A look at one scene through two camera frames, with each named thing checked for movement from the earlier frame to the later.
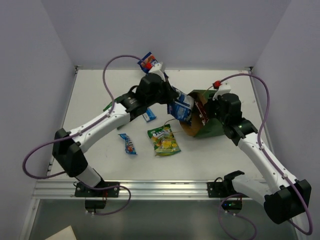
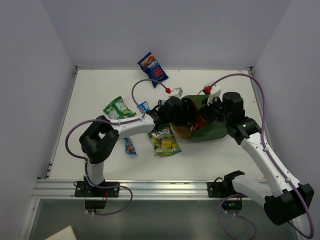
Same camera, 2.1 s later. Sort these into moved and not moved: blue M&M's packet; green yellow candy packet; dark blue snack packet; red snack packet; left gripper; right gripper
Moved: left gripper; red snack packet
Not moved: blue M&M's packet; green yellow candy packet; dark blue snack packet; right gripper
